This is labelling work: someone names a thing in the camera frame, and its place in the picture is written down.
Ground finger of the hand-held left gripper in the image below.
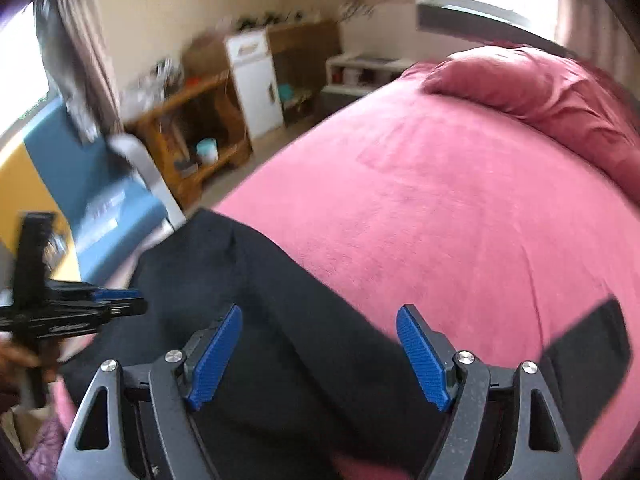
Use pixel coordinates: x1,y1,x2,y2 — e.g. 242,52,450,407
92,286,143,303
105,300,149,318

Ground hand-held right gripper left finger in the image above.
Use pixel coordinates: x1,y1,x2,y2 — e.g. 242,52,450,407
56,304,244,480

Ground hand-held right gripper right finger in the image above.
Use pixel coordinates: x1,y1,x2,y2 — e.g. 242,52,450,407
396,304,583,480

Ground black pants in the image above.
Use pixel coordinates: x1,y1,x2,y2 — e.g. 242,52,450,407
60,208,632,480

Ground person's left hand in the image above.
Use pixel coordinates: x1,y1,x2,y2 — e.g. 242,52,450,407
0,342,58,387

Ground blue and white chair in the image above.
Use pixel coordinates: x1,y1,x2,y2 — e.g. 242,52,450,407
0,94,187,283

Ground purple quilted clothing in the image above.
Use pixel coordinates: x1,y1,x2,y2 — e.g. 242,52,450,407
22,412,68,480

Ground pink fleece bed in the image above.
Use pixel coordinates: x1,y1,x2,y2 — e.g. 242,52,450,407
47,57,640,480

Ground teal cup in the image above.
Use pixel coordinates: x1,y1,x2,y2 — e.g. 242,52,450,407
196,138,220,166

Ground wooden shelf unit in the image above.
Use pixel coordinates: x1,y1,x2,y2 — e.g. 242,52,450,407
124,19,343,207

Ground grey hanging cloth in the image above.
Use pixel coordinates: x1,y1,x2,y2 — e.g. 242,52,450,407
34,0,101,145

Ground side window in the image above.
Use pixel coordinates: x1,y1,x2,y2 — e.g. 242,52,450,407
0,2,52,128

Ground white cabinet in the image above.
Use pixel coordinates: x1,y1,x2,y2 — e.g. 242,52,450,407
224,29,285,141

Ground beige side curtain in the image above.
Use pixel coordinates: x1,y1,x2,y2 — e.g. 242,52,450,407
50,0,125,133

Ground red velvet duvet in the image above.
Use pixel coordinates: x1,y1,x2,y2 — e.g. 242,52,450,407
422,42,640,206

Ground low white shelf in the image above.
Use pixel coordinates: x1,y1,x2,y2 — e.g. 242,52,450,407
321,51,417,107

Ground grey headboard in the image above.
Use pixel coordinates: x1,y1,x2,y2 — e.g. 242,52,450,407
416,3,532,45

